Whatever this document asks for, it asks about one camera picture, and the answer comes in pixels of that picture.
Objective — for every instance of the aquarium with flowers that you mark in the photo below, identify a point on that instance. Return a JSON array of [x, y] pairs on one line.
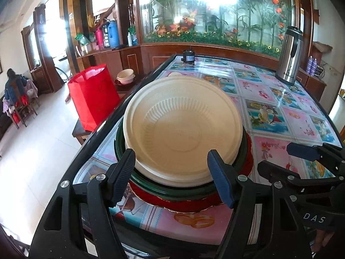
[[255, 25]]

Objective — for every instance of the pink thermos jug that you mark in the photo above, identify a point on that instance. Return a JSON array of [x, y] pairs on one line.
[[99, 38]]

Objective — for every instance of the operator right hand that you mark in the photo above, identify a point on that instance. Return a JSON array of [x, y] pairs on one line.
[[322, 238]]

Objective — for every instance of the purple spray cans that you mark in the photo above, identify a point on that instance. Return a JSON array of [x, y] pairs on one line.
[[311, 66]]

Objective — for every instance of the small wooden side table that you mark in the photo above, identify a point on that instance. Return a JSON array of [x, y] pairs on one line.
[[94, 101]]

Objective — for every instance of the seated person in blue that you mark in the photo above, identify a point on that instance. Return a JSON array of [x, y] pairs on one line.
[[15, 89]]

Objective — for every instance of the cream plastic bowl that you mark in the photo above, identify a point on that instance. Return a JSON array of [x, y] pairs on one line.
[[172, 123]]

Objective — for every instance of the blue thermos jug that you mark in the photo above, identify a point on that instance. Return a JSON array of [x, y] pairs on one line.
[[113, 34]]

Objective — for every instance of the red gift bag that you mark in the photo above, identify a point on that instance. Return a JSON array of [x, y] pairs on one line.
[[89, 74]]

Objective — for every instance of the green plastic basin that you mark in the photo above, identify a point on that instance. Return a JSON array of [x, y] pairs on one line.
[[172, 193]]

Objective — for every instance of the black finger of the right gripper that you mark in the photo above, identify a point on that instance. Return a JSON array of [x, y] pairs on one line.
[[295, 183], [328, 155]]

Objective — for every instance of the stainless steel thermos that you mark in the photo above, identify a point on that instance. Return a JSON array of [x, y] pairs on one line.
[[290, 57]]

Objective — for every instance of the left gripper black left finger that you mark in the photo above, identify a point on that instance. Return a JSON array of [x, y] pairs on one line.
[[60, 233]]

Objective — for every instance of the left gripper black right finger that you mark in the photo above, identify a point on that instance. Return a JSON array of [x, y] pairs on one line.
[[264, 221]]

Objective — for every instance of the red glass plate with sticker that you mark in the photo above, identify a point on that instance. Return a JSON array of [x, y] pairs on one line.
[[188, 206]]

